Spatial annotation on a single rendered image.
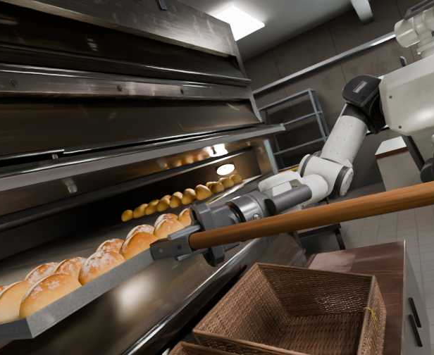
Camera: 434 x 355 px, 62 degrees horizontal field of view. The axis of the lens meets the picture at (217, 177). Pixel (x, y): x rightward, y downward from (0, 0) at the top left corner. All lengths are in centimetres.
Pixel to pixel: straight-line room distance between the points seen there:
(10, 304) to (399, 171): 518
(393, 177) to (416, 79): 456
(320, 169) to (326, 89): 682
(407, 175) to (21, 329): 522
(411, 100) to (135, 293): 87
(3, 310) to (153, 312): 54
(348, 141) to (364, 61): 669
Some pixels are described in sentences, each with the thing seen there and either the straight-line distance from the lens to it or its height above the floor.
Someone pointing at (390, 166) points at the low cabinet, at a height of 56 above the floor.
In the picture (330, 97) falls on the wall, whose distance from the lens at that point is 775.
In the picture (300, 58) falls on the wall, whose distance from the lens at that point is 794.
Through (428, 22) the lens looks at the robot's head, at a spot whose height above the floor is 147.
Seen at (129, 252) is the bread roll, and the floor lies 121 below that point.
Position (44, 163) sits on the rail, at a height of 142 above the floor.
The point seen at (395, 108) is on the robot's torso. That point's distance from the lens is 100.
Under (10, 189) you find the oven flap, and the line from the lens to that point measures 73.
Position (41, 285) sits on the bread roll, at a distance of 59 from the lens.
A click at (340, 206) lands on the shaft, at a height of 120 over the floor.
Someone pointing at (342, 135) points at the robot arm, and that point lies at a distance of 105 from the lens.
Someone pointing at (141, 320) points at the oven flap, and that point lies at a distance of 107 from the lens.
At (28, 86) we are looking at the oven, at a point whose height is 164.
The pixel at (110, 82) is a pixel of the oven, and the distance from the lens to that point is 122.
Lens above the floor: 131
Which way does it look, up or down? 2 degrees down
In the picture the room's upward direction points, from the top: 18 degrees counter-clockwise
